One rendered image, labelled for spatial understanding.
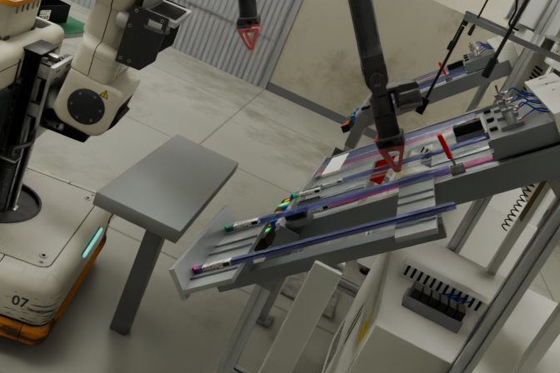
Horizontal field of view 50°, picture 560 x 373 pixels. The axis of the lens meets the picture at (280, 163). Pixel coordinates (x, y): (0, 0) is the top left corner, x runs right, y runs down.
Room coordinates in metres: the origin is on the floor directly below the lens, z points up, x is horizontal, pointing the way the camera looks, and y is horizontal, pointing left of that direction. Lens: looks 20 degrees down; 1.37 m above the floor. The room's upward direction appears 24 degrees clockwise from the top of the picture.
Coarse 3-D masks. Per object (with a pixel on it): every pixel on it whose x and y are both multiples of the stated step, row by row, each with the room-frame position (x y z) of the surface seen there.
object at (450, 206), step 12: (444, 204) 0.98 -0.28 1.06; (396, 216) 0.99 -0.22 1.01; (408, 216) 0.98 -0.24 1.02; (420, 216) 0.98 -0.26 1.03; (348, 228) 1.00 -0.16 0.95; (360, 228) 0.99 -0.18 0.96; (372, 228) 0.98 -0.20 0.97; (300, 240) 1.01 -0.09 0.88; (312, 240) 0.99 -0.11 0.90; (324, 240) 0.99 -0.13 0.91; (252, 252) 1.01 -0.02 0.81; (264, 252) 1.00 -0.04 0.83; (276, 252) 1.00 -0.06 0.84
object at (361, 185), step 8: (360, 168) 1.74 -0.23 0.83; (368, 168) 1.70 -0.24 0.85; (336, 176) 1.74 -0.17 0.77; (344, 176) 1.71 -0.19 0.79; (320, 184) 1.70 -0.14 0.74; (352, 184) 1.57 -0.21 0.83; (360, 184) 1.55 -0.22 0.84; (320, 192) 1.60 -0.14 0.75; (328, 192) 1.57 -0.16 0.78; (336, 192) 1.53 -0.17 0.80; (344, 192) 1.51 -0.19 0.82; (304, 200) 1.54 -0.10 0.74; (312, 200) 1.52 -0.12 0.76; (320, 200) 1.52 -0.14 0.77; (360, 200) 1.41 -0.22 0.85; (328, 208) 1.40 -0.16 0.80; (336, 208) 1.39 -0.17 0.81
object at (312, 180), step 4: (324, 160) 1.95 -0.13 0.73; (320, 164) 1.89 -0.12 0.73; (316, 168) 1.85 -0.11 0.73; (320, 168) 1.86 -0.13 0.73; (312, 172) 1.80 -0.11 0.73; (316, 172) 1.80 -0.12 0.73; (312, 176) 1.76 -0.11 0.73; (308, 180) 1.71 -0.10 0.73; (312, 180) 1.74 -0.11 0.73; (316, 180) 1.77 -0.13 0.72; (304, 184) 1.67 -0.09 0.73; (308, 184) 1.68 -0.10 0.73; (312, 184) 1.72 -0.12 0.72; (304, 188) 1.63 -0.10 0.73; (308, 188) 1.67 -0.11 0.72; (304, 196) 1.60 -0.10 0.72; (292, 200) 1.53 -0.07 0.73; (296, 200) 1.53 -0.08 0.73; (300, 200) 1.56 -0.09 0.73; (292, 204) 1.49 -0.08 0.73; (296, 204) 1.51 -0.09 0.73; (288, 208) 1.45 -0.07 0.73; (280, 220) 1.37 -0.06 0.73; (284, 220) 1.39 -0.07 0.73; (276, 224) 1.35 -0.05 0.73; (280, 224) 1.35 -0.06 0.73; (284, 224) 1.38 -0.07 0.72
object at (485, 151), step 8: (432, 144) 1.74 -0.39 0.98; (440, 144) 1.70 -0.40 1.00; (448, 144) 1.67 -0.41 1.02; (472, 144) 1.58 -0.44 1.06; (480, 144) 1.56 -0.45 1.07; (440, 152) 1.60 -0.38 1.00; (472, 152) 1.50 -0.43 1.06; (480, 152) 1.47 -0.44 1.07; (488, 152) 1.45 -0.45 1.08; (448, 160) 1.50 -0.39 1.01; (456, 160) 1.48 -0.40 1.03; (464, 160) 1.45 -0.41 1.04; (496, 160) 1.37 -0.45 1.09; (504, 160) 1.34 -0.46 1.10; (432, 168) 1.47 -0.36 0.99; (472, 168) 1.36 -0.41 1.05; (440, 176) 1.38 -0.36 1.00; (448, 176) 1.36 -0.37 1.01
